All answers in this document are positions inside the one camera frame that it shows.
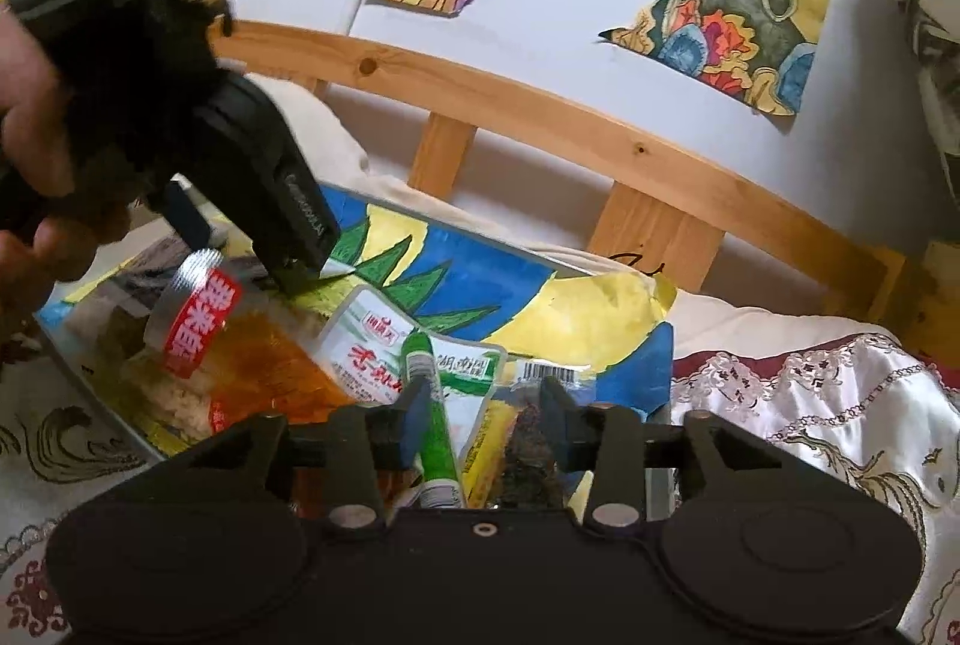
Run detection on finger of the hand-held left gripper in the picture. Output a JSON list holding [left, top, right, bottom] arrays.
[[262, 262, 329, 299], [161, 176, 227, 254]]

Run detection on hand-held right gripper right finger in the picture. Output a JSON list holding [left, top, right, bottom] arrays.
[[541, 377, 781, 533]]

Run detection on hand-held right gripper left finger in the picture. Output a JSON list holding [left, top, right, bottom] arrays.
[[184, 379, 434, 533]]

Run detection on green stick packet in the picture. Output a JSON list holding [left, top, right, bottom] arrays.
[[401, 328, 464, 511]]

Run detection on clear dark snack packet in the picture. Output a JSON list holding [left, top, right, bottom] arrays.
[[487, 356, 601, 512]]

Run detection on yellow snack packet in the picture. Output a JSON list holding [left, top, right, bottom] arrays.
[[460, 390, 520, 508]]

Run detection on white snack packet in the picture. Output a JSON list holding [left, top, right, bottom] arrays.
[[311, 285, 512, 460]]

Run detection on orange rice cracker packet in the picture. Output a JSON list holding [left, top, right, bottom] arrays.
[[112, 246, 362, 460]]

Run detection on person's left hand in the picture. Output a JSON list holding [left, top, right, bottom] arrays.
[[0, 15, 134, 331]]

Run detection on wooden bed headboard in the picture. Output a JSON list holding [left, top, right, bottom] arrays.
[[217, 19, 960, 332]]

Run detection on hanging clothes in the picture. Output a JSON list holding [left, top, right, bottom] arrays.
[[881, 0, 960, 205]]

